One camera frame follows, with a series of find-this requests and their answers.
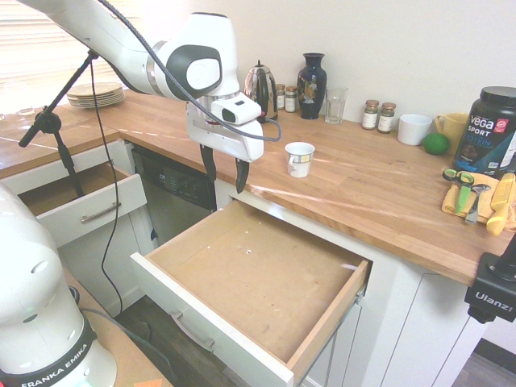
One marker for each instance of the dark blue painted vase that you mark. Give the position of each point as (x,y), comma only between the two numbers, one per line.
(310,88)

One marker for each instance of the white kitchen cabinet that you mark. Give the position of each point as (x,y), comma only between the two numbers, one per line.
(407,322)

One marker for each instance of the large wooden drawer white front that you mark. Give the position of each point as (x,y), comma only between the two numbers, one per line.
(250,274)

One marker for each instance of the small white printed mug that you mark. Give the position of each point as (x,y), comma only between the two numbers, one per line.
(299,161)

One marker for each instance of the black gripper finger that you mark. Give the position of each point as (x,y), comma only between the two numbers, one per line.
(242,175)
(207,161)

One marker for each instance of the clear drinking glass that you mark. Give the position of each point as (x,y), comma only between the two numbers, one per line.
(336,106)

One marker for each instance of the orange tape patch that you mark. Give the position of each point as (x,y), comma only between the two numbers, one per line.
(150,383)

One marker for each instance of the black protein powder tub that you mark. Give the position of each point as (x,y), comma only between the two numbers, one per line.
(485,133)

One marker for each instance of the stack of cream plates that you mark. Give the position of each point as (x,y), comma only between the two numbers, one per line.
(96,96)

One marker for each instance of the chrome electric kettle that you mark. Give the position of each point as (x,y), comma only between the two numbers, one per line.
(260,86)

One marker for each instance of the yellow cloth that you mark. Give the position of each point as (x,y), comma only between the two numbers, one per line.
(448,201)

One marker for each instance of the plain white cup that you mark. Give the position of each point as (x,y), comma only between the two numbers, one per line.
(414,130)

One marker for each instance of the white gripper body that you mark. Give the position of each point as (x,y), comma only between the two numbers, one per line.
(225,139)

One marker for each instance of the small clear glass bowl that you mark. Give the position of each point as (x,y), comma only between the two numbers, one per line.
(26,111)

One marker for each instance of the yellow mug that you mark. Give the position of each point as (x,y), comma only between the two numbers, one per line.
(457,127)

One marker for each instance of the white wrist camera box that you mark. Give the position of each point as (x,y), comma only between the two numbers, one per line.
(235,109)

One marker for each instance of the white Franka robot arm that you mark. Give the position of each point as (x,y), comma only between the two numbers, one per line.
(121,44)

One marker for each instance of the stainless steel dishwasher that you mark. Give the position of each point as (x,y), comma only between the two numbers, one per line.
(173,181)

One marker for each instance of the green lime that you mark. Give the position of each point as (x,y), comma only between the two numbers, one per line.
(436,143)

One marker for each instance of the green-herb spice jar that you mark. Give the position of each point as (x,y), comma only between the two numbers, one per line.
(369,117)
(387,119)

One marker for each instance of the black boom camera stand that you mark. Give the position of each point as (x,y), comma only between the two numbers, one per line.
(50,117)

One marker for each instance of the small wooden drawer white front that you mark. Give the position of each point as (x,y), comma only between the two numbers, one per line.
(96,201)

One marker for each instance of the yellow knife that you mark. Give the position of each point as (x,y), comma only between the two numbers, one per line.
(500,205)

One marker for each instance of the black camera clamp mount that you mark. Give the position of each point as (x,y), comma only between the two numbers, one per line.
(489,282)

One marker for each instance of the window blinds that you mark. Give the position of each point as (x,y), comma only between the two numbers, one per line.
(24,48)

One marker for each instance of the small white-label spice jar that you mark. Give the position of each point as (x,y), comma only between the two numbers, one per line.
(290,100)
(280,96)

